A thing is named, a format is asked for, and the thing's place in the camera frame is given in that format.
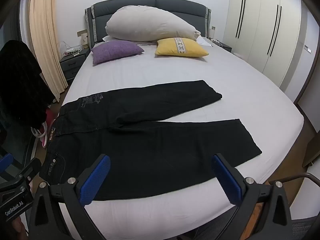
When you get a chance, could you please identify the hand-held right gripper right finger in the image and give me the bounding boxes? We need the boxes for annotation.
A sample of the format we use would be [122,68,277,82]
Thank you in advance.
[211,153,293,240]

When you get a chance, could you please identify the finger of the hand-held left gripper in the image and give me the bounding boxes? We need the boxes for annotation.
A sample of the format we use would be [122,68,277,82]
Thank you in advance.
[0,153,13,175]
[14,158,42,183]

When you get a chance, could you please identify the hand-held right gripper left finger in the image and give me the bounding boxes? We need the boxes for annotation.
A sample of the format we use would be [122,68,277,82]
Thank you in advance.
[28,154,111,240]

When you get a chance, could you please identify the black pants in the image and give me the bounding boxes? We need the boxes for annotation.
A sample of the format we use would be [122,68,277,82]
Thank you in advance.
[40,80,262,201]

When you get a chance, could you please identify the white striped slipper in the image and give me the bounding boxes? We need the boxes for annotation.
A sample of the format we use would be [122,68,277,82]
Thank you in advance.
[31,121,50,138]

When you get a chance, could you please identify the pink slipper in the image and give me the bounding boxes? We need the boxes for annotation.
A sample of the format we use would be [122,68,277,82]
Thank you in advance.
[41,107,57,148]

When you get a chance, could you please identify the black hanging garment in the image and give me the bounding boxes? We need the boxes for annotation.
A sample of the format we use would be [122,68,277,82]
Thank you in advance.
[0,40,54,130]

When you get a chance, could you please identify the dark grey nightstand with drawers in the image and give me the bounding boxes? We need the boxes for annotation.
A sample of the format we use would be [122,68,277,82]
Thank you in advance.
[59,49,90,81]

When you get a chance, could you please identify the bed with white sheet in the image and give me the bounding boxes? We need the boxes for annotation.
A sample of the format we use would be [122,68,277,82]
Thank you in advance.
[40,39,304,240]

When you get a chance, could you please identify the cream curtain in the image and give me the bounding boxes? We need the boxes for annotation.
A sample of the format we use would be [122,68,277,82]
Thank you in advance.
[29,0,69,103]

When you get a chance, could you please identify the purple cushion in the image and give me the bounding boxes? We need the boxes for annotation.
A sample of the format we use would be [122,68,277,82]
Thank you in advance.
[91,41,145,65]

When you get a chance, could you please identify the beige paper bag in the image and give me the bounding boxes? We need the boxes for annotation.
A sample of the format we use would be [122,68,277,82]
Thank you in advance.
[77,30,89,49]

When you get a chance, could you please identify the white folded cloth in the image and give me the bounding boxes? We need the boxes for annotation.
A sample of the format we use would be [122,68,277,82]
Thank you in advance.
[196,37,215,47]

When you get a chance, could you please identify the yellow cushion with patterned band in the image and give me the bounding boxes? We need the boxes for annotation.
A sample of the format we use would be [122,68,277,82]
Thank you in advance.
[155,37,209,57]

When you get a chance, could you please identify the large beige pillow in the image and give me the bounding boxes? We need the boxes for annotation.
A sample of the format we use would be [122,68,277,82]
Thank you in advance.
[105,6,201,42]

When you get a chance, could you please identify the dark grey padded headboard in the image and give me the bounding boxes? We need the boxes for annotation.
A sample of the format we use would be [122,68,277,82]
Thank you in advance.
[84,0,212,48]

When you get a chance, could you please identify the white wire rack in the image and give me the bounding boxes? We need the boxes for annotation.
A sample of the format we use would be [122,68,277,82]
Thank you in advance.
[59,41,84,56]

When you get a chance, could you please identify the cream wardrobe with black handles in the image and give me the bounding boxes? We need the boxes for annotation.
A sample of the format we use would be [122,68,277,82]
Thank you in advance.
[222,0,316,94]

